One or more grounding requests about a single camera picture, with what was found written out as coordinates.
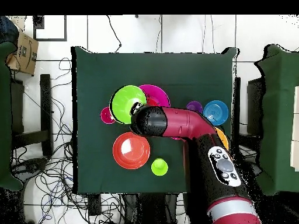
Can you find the dark green tablecloth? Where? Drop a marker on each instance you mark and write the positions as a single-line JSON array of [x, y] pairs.
[[105, 77]]

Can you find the black power strip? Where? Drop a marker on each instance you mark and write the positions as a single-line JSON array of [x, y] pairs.
[[94, 205]]

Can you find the blue bowl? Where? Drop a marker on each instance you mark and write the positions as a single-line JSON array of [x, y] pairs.
[[216, 112]]

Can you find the green bowl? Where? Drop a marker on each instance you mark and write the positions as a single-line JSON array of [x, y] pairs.
[[123, 102]]

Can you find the black wooden frame stand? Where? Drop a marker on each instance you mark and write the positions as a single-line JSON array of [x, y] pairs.
[[45, 105]]

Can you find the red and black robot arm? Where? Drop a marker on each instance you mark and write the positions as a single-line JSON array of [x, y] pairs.
[[182, 121]]

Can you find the large orange bowl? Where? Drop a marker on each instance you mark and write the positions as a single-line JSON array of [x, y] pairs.
[[223, 137]]

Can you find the black pedestal leg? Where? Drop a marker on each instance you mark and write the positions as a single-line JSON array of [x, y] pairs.
[[30, 166]]

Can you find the cardboard box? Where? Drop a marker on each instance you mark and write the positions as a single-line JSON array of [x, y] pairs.
[[22, 54]]

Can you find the green cup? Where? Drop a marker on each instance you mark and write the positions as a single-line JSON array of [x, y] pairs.
[[159, 169]]

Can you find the dark blue bag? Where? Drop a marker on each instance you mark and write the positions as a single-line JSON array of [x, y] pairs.
[[7, 30]]

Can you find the green covered side table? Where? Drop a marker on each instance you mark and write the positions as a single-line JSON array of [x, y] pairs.
[[4, 116], [278, 105]]

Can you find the square black floor frame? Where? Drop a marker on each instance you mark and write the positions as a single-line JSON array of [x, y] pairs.
[[65, 28]]

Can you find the large pink bowl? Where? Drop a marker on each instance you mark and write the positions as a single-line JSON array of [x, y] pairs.
[[161, 95]]

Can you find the crimson cup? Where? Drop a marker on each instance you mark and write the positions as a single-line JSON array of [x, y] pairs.
[[106, 115]]

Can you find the purple cup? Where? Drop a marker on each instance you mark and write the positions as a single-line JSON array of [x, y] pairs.
[[195, 106]]

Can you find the wide red-orange bowl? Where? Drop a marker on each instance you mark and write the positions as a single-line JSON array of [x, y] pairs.
[[137, 158]]

